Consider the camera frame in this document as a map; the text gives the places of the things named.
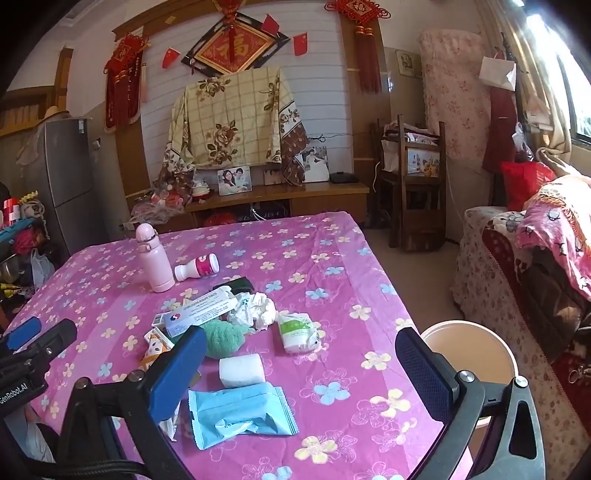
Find white green packet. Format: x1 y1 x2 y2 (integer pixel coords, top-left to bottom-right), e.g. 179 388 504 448
276 311 322 355

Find floral covered sofa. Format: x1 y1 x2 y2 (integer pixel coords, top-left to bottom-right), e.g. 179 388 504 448
452 205 591 480

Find red diamond wall plaque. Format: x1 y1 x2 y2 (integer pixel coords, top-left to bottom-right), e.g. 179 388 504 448
181 13 288 77

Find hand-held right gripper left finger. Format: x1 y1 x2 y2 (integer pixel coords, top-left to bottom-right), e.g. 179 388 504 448
55 325 208 480

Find pink cartoon blanket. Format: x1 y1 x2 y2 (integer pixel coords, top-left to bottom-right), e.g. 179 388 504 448
515 175 591 296

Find framed wall picture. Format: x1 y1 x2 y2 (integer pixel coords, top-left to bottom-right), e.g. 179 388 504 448
396 49 423 78

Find light blue wipes packet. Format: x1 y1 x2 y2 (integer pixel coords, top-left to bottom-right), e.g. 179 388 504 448
187 382 300 452

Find wedding photo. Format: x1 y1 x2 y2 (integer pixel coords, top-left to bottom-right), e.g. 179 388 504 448
300 146 330 184

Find white tissue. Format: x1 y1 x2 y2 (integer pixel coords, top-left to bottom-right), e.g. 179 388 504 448
227 292 278 331

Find white blue medicine box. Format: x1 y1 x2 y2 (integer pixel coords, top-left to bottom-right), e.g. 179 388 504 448
152 285 234 337

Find floral covered air conditioner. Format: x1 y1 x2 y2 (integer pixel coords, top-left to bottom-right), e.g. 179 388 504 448
419 28 495 245

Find cluttered storage rack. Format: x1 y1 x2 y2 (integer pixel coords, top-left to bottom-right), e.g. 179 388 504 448
0 185 61 315

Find orange white small carton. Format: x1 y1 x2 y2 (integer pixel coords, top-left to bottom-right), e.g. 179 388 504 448
141 329 174 370

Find window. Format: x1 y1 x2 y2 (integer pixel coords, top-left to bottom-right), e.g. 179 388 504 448
522 0 591 148

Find pink thermos bottle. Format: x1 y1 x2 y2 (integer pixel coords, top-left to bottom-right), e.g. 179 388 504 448
135 223 175 293

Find green fuzzy sponge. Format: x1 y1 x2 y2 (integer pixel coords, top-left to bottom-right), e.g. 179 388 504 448
198 320 254 360

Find couple photo frame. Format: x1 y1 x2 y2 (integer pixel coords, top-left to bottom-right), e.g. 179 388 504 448
217 166 252 196

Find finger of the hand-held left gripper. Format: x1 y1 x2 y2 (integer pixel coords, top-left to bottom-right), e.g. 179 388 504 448
0 318 42 354
0 318 78 371

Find white bottle pink label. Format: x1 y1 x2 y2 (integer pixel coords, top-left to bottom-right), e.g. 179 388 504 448
174 253 221 282

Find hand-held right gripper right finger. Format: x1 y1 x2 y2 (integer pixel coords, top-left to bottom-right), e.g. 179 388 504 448
394 325 548 480

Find yellow checked floral cloth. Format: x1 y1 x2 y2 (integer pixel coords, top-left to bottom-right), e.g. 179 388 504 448
157 66 309 195

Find dark red hanging garment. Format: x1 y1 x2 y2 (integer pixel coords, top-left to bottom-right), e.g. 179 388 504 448
482 85 519 174

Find wooden cabinet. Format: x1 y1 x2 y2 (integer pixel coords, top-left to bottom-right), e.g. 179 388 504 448
124 182 371 232

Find dark wooden chair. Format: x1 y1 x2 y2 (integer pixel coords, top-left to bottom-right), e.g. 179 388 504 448
376 115 448 252

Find red patterned blanket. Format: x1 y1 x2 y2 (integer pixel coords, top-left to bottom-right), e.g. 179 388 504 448
480 210 591 416

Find beige curtain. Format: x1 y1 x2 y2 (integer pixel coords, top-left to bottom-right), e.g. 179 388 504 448
480 0 573 158

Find white plastic bucket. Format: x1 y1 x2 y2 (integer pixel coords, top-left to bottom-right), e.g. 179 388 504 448
421 320 519 428

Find clear plastic bag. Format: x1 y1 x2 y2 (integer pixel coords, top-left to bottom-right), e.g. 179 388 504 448
512 122 536 155

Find red hanging banner ornament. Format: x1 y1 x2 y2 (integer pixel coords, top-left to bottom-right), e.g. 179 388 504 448
102 32 151 134

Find white foam block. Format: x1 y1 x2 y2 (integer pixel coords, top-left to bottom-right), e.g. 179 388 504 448
219 354 267 388

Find plastic bag of clutter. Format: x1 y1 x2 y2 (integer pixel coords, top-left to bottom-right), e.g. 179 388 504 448
130 178 195 227

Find white paper bag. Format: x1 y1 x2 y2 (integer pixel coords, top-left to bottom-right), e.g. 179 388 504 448
479 55 518 92

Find grey refrigerator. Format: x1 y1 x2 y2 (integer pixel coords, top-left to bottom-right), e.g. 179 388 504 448
25 117 109 257

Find pink floral tablecloth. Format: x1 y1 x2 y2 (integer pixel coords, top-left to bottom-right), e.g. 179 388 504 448
0 211 474 480

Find brown jacket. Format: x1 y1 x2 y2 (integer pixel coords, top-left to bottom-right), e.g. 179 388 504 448
522 249 591 365

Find cartoon picture board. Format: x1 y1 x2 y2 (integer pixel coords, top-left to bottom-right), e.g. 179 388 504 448
406 150 441 178

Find white plastic wrapper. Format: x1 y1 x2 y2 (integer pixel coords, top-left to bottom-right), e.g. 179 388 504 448
157 401 183 443

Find red plastic bag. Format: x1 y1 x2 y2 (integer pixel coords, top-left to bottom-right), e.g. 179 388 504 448
501 161 555 210

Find red knot with tassels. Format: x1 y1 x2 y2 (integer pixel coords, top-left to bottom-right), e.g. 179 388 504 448
324 0 393 93

